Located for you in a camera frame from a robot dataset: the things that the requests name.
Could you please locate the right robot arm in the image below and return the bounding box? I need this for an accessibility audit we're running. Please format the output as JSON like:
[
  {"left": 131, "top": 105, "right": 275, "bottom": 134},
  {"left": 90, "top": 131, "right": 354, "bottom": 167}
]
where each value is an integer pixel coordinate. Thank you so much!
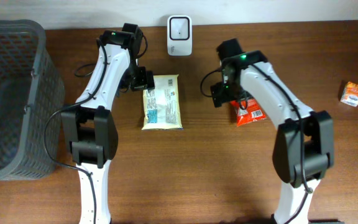
[{"left": 210, "top": 39, "right": 334, "bottom": 223}]

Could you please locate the white barcode scanner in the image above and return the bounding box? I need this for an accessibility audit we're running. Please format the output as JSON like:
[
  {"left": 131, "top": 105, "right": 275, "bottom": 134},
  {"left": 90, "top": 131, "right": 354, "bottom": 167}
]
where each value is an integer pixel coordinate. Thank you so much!
[{"left": 167, "top": 15, "right": 193, "bottom": 56}]

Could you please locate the yellow wet wipes pack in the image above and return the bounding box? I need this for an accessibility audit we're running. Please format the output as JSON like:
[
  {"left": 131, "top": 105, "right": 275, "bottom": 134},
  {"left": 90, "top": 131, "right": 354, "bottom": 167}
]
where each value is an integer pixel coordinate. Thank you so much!
[{"left": 142, "top": 75, "right": 183, "bottom": 130}]

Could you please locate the grey plastic mesh basket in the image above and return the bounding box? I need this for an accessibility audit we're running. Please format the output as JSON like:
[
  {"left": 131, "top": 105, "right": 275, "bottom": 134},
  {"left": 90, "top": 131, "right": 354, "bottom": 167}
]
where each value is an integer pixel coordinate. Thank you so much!
[{"left": 0, "top": 20, "right": 65, "bottom": 180}]

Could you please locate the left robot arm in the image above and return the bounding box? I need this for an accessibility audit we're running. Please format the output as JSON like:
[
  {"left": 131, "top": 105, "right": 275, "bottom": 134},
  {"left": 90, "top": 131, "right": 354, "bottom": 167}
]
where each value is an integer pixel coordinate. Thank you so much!
[{"left": 60, "top": 23, "right": 155, "bottom": 223}]

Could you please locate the orange tissue pack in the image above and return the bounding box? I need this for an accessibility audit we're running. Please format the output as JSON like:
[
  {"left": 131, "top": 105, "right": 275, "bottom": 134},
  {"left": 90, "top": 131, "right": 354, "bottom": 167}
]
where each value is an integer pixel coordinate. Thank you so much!
[{"left": 340, "top": 82, "right": 358, "bottom": 107}]

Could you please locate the red snack bag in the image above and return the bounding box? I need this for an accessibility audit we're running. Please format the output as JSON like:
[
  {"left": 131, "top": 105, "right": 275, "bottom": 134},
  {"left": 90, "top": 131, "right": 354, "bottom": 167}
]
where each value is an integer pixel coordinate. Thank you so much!
[{"left": 230, "top": 98, "right": 267, "bottom": 127}]

